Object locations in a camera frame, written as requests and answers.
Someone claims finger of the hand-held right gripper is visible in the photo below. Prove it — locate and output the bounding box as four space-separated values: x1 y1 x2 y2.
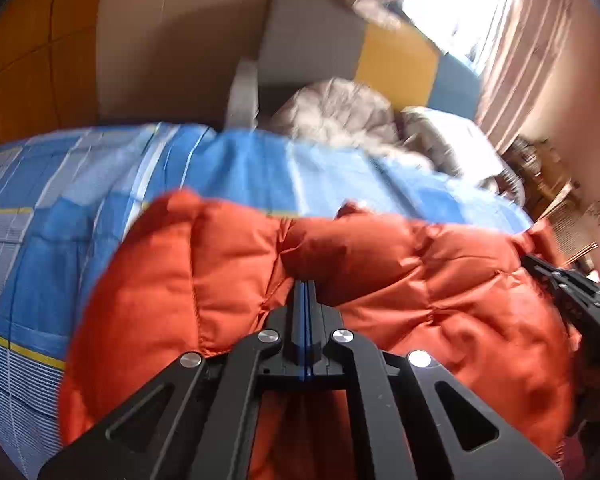
522 254 600 323

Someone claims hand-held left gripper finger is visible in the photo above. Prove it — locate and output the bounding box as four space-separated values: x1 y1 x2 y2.
306 280 565 480
37 280 306 480

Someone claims orange puffer jacket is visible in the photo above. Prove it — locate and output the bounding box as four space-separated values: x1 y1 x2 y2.
59 187 590 480

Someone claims rattan wooden chair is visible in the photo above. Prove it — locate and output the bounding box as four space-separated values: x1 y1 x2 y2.
529 182 600 273

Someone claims grey ruffled cushion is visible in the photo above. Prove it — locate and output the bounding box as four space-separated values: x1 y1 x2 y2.
479 165 527 207

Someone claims white printed pillow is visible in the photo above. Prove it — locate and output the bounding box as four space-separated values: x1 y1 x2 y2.
400 106 507 183

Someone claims grey quilted blanket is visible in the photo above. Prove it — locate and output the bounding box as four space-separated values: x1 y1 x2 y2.
269 77 433 162

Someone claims plain white pillow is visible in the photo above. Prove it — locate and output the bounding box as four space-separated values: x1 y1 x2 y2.
224 57 261 130

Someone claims blue plaid bed sheet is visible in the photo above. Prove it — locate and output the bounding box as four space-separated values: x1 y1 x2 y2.
0 122 535 480

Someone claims grey yellow blue headboard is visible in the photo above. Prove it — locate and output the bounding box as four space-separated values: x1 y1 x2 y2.
256 0 484 127

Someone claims bright window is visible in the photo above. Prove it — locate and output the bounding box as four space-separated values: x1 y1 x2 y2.
402 0 526 68

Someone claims orange wooden wardrobe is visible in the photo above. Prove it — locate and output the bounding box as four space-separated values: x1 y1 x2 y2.
0 0 108 152

